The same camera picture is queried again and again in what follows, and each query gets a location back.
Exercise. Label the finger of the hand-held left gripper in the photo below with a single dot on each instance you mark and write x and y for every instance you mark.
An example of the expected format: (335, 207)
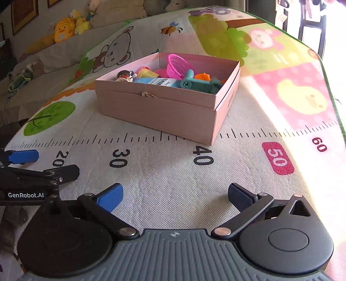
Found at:
(65, 171)
(23, 156)

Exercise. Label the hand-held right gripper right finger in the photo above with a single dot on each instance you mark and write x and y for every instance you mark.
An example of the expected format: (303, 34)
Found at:
(239, 196)

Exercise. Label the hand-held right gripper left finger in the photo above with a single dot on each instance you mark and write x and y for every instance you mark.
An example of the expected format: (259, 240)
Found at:
(109, 197)

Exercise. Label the pink cardboard box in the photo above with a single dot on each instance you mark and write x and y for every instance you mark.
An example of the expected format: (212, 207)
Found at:
(162, 113)

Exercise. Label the small doll figure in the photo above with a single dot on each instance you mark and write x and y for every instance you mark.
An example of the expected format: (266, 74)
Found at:
(124, 75)

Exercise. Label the teal plastic toy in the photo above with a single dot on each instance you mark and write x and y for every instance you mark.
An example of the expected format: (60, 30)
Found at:
(200, 85)

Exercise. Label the orange plastic toy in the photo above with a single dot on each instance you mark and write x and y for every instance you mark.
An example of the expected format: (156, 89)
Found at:
(202, 77)

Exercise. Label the blue white tube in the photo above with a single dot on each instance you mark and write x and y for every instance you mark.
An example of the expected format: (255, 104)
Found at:
(159, 82)

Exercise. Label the pink toy basket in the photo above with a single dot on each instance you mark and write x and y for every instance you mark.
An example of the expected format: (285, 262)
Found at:
(175, 66)

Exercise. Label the cartoon printed play mat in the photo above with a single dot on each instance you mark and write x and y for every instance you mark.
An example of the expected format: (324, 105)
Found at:
(167, 167)

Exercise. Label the green knitted yarn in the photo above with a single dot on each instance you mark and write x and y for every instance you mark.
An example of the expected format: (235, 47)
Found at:
(20, 79)

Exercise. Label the beige sofa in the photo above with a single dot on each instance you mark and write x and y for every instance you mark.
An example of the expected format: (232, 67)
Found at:
(54, 62)

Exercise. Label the large yellow plush toy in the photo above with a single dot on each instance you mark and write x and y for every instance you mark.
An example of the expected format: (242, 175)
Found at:
(63, 31)

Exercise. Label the small yellow plush toy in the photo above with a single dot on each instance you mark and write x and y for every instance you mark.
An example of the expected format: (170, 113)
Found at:
(81, 23)

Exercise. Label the pink plush doll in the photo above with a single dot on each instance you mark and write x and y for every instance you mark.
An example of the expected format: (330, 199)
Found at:
(93, 9)

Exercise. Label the grey plush bear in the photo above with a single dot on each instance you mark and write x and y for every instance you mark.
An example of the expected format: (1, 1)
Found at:
(175, 5)

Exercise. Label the wooden picture frame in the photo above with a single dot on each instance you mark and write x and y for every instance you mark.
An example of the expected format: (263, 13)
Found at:
(24, 16)
(54, 2)

